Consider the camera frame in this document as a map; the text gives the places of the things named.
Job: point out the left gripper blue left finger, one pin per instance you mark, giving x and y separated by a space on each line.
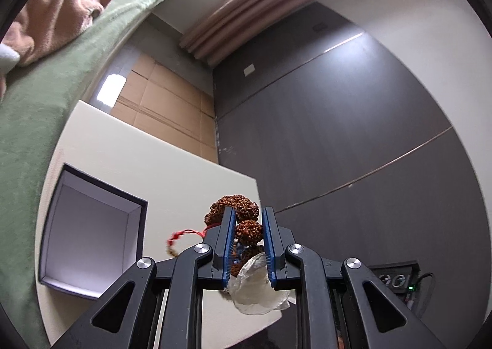
158 303

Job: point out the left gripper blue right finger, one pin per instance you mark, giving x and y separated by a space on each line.
339 304

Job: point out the black open jewelry box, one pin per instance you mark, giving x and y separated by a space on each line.
92 234

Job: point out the black power strip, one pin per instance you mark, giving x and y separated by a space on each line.
401 278

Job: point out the white low table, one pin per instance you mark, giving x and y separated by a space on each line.
179 188

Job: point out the cardboard floor sheets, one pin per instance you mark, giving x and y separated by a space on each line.
157 101

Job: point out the green bed sheet mattress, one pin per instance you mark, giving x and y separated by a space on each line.
38 102

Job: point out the pink fleece blanket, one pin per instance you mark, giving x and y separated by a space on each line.
42 27

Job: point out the white wall socket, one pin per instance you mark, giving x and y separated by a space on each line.
249 70

